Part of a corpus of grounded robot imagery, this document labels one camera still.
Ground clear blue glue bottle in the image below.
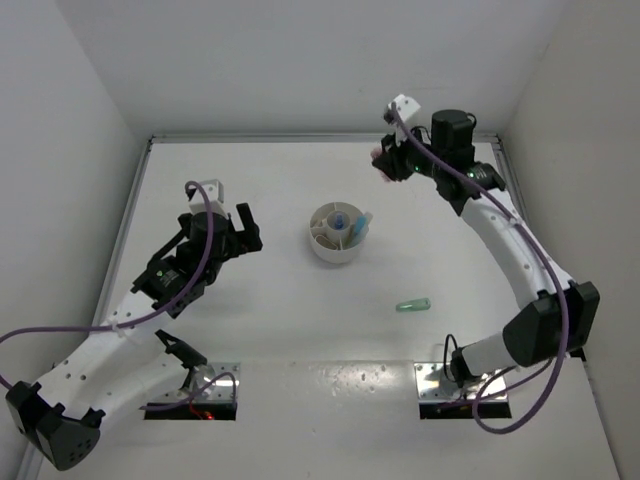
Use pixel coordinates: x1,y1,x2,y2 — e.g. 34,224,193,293
332,212,348,231

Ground pink highlighter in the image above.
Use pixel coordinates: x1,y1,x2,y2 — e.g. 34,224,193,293
370,147,391,183

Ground left aluminium frame rail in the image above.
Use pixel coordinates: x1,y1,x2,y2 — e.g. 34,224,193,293
15,136,155,480

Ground brown white eraser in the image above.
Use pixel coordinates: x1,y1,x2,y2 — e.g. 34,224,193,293
315,235,339,250

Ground white round divided organizer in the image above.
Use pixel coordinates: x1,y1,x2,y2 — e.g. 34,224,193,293
309,202,368,265

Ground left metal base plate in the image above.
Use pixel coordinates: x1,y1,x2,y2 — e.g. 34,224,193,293
149,362,241,406

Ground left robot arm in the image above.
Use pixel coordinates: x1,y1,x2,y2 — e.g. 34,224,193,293
5,203,263,471

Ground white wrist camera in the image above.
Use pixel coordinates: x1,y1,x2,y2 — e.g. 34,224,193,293
383,94,421,143
186,179,226,217

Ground right aluminium frame rail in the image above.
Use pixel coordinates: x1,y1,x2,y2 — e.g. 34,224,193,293
492,137,576,359

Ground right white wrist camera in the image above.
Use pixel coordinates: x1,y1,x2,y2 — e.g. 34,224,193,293
383,94,421,143

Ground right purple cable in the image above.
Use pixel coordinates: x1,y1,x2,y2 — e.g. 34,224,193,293
389,102,571,434

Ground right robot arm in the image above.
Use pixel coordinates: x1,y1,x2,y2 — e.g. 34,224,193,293
372,110,600,387

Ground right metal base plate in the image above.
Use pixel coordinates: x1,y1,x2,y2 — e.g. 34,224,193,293
414,362,508,404

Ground yellow highlighter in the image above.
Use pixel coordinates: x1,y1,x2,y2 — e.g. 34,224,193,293
342,233,358,250

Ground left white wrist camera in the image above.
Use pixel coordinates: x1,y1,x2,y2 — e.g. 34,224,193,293
186,179,226,217

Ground blue highlighter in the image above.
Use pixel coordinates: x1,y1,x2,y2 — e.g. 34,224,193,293
351,212,373,247

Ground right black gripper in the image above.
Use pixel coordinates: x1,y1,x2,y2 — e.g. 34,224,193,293
374,121,444,182

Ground back aluminium frame rail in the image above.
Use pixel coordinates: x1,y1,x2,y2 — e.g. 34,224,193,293
149,132,501,145

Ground metal base plate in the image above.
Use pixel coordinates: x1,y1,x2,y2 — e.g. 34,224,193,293
414,362,508,404
149,362,241,406

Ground aluminium frame rail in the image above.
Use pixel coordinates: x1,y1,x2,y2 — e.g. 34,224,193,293
149,132,501,145
492,137,576,359
15,136,155,480

